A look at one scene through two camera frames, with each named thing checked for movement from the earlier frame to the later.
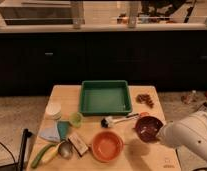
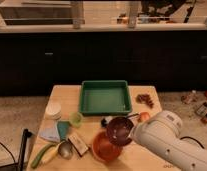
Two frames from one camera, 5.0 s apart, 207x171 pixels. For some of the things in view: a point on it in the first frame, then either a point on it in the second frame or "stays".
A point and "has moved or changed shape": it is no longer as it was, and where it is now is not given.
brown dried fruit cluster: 145,99 stays
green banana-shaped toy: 35,160 stays
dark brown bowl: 147,128 has moved or changed shape
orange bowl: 107,146 stays
